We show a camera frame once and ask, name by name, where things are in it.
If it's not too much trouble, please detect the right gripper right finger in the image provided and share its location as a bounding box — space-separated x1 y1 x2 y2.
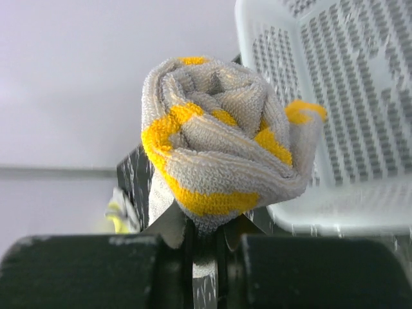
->
216 216 411 308

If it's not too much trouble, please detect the white perforated plastic basket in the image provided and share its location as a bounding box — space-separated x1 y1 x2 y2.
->
235 0 411 236

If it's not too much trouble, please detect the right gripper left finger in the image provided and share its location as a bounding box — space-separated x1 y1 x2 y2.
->
1 204 194 308

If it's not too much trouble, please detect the left aluminium frame post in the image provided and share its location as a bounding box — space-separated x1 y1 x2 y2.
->
1 166 117 179

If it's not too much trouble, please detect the orange towel with grey pattern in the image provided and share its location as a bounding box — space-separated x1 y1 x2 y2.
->
141 57 327 234

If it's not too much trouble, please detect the yellow and grey towel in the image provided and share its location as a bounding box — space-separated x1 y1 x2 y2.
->
105 187 141 234

